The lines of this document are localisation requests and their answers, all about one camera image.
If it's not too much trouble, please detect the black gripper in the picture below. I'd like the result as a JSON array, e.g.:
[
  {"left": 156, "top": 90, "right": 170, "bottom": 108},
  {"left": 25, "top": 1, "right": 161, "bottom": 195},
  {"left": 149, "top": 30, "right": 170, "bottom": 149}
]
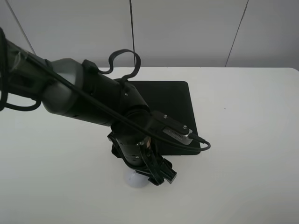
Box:
[{"left": 108, "top": 126, "right": 177, "bottom": 186}]

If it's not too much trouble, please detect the white wireless computer mouse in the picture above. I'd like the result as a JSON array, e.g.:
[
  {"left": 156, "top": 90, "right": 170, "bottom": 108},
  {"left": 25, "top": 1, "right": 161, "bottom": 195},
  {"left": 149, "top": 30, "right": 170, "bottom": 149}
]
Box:
[{"left": 124, "top": 169, "right": 150, "bottom": 189}]

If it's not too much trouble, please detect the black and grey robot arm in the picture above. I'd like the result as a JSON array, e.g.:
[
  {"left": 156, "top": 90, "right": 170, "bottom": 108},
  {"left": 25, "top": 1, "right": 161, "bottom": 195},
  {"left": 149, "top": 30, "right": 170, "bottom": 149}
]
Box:
[{"left": 0, "top": 33, "right": 177, "bottom": 185}]

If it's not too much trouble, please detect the black rectangular mouse pad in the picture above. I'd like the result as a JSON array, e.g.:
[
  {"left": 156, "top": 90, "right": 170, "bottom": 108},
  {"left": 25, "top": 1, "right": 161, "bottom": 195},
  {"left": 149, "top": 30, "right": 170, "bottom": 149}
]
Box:
[{"left": 110, "top": 80, "right": 202, "bottom": 157}]

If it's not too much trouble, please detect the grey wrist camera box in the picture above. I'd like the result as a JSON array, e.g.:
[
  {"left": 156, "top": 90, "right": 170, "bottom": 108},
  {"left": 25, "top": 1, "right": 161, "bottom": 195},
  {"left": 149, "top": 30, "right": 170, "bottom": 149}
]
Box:
[{"left": 151, "top": 111, "right": 192, "bottom": 145}]

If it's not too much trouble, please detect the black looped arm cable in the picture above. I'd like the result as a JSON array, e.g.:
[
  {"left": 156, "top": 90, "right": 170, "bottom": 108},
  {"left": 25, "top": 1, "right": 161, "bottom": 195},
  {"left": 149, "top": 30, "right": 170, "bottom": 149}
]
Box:
[{"left": 93, "top": 49, "right": 142, "bottom": 94}]

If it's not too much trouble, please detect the black camera cable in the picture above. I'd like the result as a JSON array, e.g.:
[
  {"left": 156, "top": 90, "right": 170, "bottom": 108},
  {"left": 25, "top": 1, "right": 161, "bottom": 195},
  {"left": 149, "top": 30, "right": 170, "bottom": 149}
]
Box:
[{"left": 23, "top": 51, "right": 211, "bottom": 151}]

